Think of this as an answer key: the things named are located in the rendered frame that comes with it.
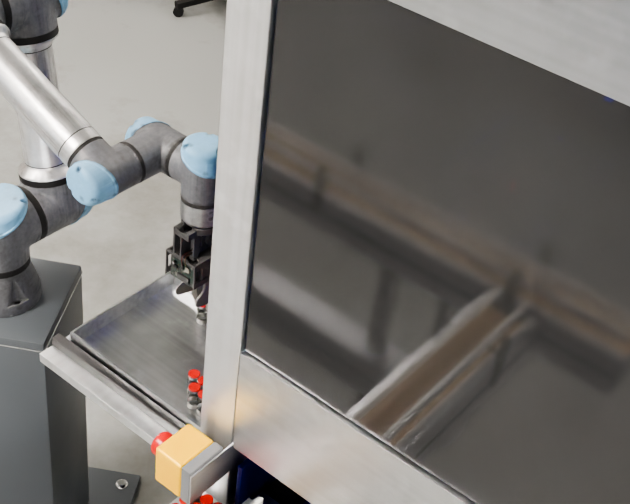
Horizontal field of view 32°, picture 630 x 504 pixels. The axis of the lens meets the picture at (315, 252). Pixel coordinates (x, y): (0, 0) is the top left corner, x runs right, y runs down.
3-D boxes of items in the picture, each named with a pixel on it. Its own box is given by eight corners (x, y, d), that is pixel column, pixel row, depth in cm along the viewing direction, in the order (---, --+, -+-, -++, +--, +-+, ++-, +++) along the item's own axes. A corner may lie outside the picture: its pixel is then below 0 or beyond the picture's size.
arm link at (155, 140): (106, 129, 181) (152, 156, 176) (155, 106, 188) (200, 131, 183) (107, 168, 186) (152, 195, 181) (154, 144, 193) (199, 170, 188)
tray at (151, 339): (306, 370, 197) (308, 356, 195) (207, 448, 180) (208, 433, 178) (173, 282, 212) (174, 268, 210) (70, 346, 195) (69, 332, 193)
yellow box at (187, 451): (221, 478, 165) (223, 447, 161) (188, 506, 161) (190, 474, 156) (185, 451, 169) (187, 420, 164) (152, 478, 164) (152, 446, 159)
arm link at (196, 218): (201, 179, 189) (236, 199, 185) (200, 200, 191) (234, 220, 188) (171, 196, 184) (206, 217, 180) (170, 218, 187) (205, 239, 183)
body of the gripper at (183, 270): (163, 274, 193) (165, 219, 186) (197, 253, 199) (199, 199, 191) (195, 294, 190) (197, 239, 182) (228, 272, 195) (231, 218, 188)
